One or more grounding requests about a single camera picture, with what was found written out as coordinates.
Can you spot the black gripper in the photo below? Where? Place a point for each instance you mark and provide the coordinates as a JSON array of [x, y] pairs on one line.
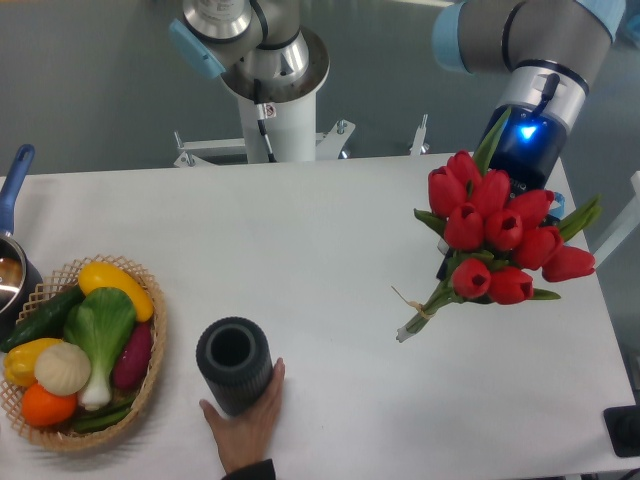
[[528, 149]]

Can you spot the red tulip bouquet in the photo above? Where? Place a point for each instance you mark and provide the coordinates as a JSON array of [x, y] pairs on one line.
[[496, 240]]

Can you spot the dark grey ribbed vase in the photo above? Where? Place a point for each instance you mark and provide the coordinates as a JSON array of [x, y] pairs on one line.
[[234, 358]]

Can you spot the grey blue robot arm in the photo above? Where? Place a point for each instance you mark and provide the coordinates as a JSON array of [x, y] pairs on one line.
[[552, 51]]

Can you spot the dark sleeved forearm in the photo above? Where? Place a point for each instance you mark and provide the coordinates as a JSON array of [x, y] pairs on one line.
[[263, 470]]

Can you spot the bare human hand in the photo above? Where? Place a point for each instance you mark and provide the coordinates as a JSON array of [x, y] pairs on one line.
[[243, 441]]

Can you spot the blue ribbon strip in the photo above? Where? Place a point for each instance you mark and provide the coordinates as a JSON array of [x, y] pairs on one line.
[[557, 210]]

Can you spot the light blue object corner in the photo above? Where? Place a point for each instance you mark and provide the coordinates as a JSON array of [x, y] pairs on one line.
[[629, 25]]

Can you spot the black device at edge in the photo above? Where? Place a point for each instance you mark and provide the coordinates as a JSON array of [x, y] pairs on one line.
[[623, 428]]

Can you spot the purple sweet potato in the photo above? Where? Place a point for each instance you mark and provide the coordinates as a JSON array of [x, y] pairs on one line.
[[131, 367]]

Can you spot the green bok choy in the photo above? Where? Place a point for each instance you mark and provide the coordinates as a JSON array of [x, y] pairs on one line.
[[100, 326]]

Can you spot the green bean pods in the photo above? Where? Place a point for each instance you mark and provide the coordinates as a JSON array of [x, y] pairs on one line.
[[104, 418]]

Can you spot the dark green cucumber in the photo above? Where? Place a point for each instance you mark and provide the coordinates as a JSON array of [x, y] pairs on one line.
[[46, 321]]

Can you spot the cream white garlic bulb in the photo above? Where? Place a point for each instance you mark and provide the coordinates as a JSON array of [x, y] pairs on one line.
[[62, 369]]

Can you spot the orange fruit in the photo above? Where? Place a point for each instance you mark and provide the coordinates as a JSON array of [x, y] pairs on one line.
[[40, 408]]

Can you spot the yellow bell pepper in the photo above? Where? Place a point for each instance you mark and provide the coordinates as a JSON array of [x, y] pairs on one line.
[[19, 363]]

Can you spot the woven wicker basket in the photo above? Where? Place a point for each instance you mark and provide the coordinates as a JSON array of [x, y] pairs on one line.
[[65, 438]]

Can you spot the white frame at right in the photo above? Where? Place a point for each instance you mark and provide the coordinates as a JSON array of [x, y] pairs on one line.
[[620, 228]]

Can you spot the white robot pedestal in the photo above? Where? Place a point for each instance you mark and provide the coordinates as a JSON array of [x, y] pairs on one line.
[[287, 130]]

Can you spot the white metal base frame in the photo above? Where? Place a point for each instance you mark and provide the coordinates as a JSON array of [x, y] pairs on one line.
[[329, 145]]

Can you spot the blue handled saucepan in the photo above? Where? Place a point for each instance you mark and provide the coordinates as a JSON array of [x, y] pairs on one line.
[[19, 277]]

